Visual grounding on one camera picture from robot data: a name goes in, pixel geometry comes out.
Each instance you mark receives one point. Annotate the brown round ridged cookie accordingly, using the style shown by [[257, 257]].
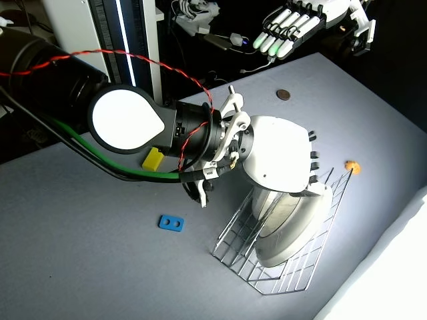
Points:
[[283, 94]]

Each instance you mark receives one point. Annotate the yellow rectangular block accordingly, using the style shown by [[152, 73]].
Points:
[[152, 159]]

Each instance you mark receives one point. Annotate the white column with light strip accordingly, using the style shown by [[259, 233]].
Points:
[[73, 26]]

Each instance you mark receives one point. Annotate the small white power adapter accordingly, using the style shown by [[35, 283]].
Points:
[[236, 38]]

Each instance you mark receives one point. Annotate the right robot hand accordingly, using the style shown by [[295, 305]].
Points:
[[277, 150]]

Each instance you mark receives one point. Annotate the white spare robot hand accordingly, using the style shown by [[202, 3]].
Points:
[[197, 20]]

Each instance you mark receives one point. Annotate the orange swirl cookie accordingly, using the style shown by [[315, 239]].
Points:
[[353, 167]]

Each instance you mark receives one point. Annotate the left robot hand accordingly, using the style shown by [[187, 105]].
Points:
[[333, 11]]

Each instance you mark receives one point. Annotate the blue block with two holes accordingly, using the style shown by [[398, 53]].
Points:
[[163, 222]]

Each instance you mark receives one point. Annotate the white plate with dark outside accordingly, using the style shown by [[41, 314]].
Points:
[[287, 233], [262, 203]]

